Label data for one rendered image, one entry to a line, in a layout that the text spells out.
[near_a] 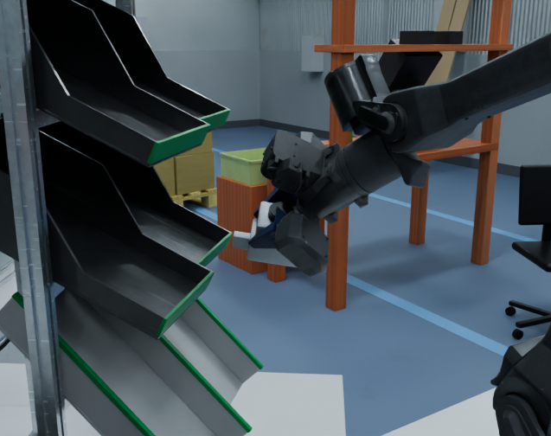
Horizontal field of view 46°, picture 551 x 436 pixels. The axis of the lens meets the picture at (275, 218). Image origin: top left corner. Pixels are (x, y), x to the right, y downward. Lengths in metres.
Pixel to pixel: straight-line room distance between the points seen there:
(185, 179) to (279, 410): 4.71
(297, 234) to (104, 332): 0.26
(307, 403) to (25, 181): 0.70
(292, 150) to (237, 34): 10.73
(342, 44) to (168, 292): 2.78
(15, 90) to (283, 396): 0.75
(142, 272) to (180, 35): 10.27
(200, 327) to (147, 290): 0.26
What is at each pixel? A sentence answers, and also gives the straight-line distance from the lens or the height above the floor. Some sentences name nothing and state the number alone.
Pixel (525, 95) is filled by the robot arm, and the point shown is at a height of 1.41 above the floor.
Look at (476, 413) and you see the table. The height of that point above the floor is 0.86.
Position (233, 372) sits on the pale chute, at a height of 1.01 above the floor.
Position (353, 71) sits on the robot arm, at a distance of 0.70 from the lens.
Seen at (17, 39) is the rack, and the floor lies 1.45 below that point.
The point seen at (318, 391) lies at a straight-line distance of 1.18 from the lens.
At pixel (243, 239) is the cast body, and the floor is 1.22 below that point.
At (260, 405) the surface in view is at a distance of 1.14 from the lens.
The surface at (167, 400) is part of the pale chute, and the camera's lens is 0.78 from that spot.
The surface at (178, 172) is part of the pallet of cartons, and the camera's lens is 5.68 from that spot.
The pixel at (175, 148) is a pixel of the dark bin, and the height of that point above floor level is 1.36.
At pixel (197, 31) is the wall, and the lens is 11.06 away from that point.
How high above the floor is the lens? 1.45
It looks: 15 degrees down
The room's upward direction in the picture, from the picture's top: straight up
